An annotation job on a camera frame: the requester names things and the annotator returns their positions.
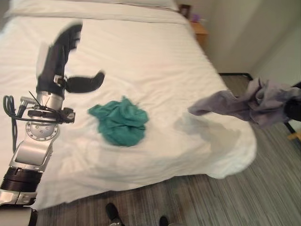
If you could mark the teal green cloth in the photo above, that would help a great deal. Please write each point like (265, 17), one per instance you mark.
(122, 122)

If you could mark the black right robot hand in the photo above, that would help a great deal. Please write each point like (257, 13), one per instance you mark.
(292, 107)

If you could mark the white bed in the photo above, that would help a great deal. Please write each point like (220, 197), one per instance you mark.
(141, 70)

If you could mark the wooden furniture foot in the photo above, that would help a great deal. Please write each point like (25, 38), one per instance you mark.
(295, 136)

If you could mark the dark left robot foot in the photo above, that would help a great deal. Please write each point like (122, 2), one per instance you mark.
(112, 210)

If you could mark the black slanted furniture leg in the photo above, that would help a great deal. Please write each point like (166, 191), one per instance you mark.
(290, 127)

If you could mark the small purple object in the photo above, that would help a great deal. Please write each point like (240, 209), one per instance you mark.
(196, 17)

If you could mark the wooden nightstand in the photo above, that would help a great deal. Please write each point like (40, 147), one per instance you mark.
(200, 31)

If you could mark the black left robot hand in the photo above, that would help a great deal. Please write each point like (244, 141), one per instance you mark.
(53, 63)

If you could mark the white pillow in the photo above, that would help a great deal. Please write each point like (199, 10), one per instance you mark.
(94, 5)

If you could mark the grey purple cloth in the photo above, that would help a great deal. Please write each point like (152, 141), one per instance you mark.
(254, 103)

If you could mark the dark picture frame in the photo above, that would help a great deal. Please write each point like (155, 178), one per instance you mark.
(184, 10)

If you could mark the dark robot foot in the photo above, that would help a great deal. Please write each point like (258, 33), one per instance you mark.
(112, 210)
(163, 220)

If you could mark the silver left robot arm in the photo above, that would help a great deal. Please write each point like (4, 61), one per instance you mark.
(40, 131)

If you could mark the dark right robot foot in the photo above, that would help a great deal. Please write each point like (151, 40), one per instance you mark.
(163, 220)

